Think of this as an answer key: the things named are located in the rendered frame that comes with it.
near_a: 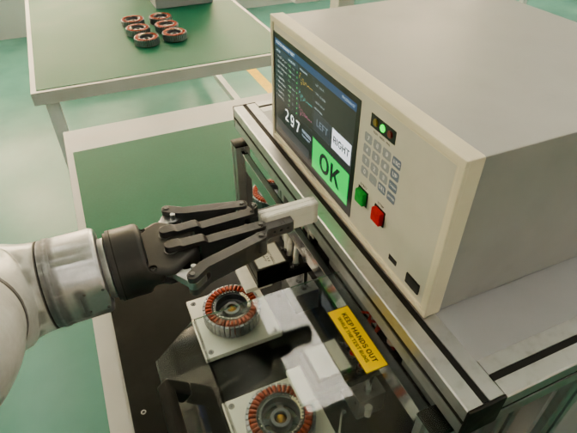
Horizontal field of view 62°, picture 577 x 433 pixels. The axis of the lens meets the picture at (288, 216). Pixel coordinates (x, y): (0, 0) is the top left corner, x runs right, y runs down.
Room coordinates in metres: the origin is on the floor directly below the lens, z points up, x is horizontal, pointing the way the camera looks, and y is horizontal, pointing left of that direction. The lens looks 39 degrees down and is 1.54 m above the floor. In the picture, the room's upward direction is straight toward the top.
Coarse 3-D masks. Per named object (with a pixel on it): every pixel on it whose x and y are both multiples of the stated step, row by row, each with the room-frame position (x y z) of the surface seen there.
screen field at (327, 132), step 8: (320, 120) 0.58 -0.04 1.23; (320, 128) 0.58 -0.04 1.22; (328, 128) 0.56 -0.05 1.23; (320, 136) 0.58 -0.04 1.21; (328, 136) 0.56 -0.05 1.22; (336, 136) 0.54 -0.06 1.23; (336, 144) 0.54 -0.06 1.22; (344, 144) 0.52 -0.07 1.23; (336, 152) 0.54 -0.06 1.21; (344, 152) 0.52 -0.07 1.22; (344, 160) 0.51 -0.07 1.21
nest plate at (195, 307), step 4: (240, 284) 0.69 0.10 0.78; (256, 292) 0.67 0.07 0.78; (260, 292) 0.67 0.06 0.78; (204, 296) 0.66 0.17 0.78; (260, 296) 0.66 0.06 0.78; (192, 300) 0.65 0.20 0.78; (196, 300) 0.65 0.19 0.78; (200, 300) 0.65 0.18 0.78; (188, 304) 0.64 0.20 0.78; (192, 304) 0.64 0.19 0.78; (196, 304) 0.64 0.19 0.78; (200, 304) 0.64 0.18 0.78; (188, 308) 0.63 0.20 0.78; (192, 308) 0.63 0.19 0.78; (196, 308) 0.63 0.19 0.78; (200, 308) 0.63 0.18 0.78; (192, 312) 0.62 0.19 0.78; (196, 312) 0.62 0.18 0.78; (200, 312) 0.62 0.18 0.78; (192, 316) 0.61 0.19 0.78; (196, 316) 0.61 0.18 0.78; (200, 316) 0.61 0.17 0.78
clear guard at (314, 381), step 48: (288, 288) 0.43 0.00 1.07; (336, 288) 0.43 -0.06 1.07; (192, 336) 0.36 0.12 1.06; (240, 336) 0.35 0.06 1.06; (288, 336) 0.35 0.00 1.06; (336, 336) 0.35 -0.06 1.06; (384, 336) 0.35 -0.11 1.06; (192, 384) 0.30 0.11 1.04; (240, 384) 0.29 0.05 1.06; (288, 384) 0.29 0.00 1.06; (336, 384) 0.29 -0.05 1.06; (384, 384) 0.29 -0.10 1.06; (192, 432) 0.25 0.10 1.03; (240, 432) 0.23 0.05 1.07; (288, 432) 0.23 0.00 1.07; (336, 432) 0.23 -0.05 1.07; (384, 432) 0.23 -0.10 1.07; (432, 432) 0.23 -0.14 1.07
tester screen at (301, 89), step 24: (288, 48) 0.68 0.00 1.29; (288, 72) 0.68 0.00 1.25; (312, 72) 0.61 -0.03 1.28; (288, 96) 0.68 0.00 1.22; (312, 96) 0.60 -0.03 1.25; (336, 96) 0.54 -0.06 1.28; (312, 120) 0.60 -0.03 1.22; (336, 120) 0.54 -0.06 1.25; (312, 144) 0.60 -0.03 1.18; (312, 168) 0.60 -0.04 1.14
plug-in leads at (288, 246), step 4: (308, 232) 0.65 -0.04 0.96; (284, 236) 0.68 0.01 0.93; (288, 236) 0.68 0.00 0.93; (308, 236) 0.65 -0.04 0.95; (312, 236) 0.69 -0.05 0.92; (284, 240) 0.68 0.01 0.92; (288, 240) 0.65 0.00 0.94; (312, 240) 0.69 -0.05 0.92; (316, 240) 0.69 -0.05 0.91; (284, 244) 0.68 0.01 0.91; (288, 244) 0.65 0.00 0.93; (292, 244) 0.66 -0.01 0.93; (316, 244) 0.69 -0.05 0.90; (284, 248) 0.68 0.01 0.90; (288, 248) 0.65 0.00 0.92; (292, 248) 0.66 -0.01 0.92; (296, 248) 0.64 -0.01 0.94; (288, 252) 0.65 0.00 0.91; (296, 252) 0.64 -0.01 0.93; (288, 256) 0.65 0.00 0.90; (292, 256) 0.66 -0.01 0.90; (296, 256) 0.64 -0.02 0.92; (296, 260) 0.64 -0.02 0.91; (292, 264) 0.64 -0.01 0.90; (296, 264) 0.63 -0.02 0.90
